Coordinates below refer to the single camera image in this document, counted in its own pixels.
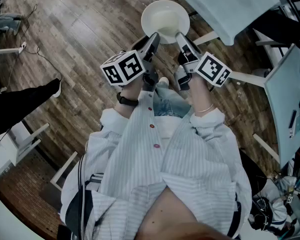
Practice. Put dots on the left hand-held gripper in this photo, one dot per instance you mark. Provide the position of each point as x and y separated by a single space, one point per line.
125 67

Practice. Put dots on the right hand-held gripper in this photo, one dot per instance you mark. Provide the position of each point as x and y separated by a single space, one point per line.
211 69

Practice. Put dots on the white ceramic plate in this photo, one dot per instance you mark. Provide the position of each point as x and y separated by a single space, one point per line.
165 11

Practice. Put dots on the person's left forearm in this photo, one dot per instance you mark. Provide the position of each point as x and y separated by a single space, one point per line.
130 109

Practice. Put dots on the person's right forearm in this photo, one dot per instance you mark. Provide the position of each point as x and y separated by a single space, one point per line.
201 96

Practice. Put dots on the white table leg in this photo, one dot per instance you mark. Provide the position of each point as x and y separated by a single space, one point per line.
206 37

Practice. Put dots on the person's white shoe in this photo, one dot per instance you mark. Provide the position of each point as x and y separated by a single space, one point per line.
164 80

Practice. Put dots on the blue jeans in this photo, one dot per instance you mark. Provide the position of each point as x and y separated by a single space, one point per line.
168 101

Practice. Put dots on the black wristband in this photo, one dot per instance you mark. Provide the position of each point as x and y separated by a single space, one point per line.
126 101

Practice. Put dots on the pink shirt button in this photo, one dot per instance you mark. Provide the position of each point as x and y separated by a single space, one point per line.
156 146

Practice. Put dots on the grey desk with white legs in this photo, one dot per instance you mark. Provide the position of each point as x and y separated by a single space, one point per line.
285 96

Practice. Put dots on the pale striped shirt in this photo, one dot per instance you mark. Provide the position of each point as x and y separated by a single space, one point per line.
140 164

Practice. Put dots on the white power strip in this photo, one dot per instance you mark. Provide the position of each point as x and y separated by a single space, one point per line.
22 47

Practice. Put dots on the black remote control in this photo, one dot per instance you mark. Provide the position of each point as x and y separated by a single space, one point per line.
292 119

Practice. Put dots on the person's bare chest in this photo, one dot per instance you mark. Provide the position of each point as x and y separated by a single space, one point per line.
170 209

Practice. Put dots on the black headset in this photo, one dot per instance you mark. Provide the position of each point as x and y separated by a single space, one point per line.
261 212

